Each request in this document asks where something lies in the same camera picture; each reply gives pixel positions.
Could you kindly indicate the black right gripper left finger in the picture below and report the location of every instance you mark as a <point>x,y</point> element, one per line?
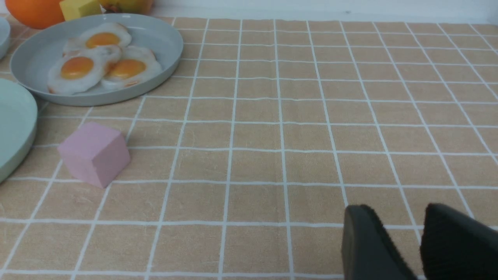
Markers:
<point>368,252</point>

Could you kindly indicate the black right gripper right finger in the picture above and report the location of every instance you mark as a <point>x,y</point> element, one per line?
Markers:
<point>457,247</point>

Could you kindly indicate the fried egg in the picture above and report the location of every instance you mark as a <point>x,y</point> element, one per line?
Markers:
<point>81,70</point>
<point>106,34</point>
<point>137,65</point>

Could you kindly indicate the pink cube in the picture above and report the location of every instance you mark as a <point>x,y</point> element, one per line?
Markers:
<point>95,154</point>

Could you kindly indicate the red yellow apple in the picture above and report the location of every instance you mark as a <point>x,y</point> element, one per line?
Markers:
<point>127,6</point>

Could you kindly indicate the fried egg back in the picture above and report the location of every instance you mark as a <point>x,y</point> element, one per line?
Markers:
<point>106,34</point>

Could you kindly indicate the mint green plate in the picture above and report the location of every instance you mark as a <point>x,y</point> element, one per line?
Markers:
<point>18,121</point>

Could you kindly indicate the yellow cube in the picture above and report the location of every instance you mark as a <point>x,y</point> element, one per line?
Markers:
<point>74,9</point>

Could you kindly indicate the grey plate with eggs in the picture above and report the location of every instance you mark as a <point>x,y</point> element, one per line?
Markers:
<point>33,58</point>

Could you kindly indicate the orange fruit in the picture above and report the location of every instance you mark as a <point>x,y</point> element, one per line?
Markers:
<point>37,14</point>

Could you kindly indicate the light blue plate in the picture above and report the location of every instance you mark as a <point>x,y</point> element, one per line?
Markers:
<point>5,37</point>

